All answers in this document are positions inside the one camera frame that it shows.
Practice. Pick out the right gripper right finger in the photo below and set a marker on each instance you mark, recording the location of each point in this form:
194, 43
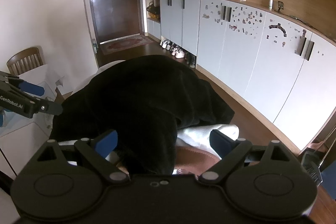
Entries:
232, 153

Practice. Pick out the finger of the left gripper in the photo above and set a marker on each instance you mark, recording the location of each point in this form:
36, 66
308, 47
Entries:
31, 88
46, 106

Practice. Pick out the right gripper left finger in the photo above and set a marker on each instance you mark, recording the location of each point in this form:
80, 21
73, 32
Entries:
94, 153

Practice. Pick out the black garment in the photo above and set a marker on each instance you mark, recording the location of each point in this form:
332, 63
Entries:
146, 101

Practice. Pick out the wooden dining chair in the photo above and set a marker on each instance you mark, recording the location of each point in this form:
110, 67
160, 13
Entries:
25, 61

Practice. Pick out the white lower cabinet row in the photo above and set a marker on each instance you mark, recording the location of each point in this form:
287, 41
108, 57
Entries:
282, 71

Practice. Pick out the red door mat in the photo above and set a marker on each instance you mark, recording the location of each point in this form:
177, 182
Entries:
125, 44

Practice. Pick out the row of shoes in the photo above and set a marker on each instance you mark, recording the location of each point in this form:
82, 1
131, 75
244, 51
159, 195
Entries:
178, 52

